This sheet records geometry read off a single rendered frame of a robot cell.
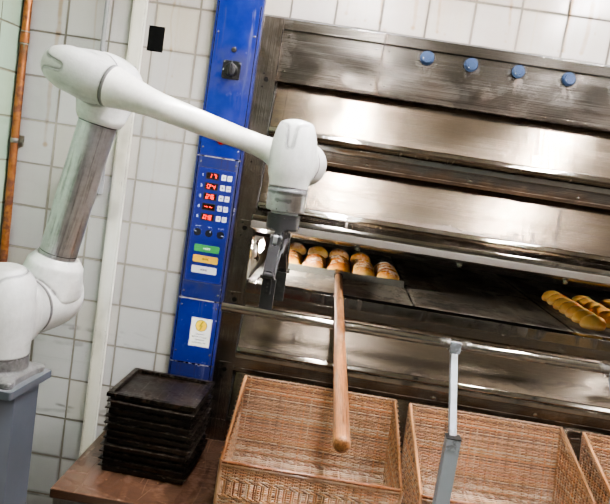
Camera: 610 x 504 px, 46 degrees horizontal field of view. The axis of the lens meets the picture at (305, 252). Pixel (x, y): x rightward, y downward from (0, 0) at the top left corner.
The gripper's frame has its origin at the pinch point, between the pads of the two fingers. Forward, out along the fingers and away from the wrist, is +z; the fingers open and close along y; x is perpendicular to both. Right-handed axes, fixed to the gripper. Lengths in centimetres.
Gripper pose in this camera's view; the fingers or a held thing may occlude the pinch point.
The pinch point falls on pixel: (271, 299)
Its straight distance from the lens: 166.4
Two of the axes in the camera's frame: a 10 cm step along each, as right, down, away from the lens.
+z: -1.5, 9.8, 1.0
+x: 9.8, 1.6, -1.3
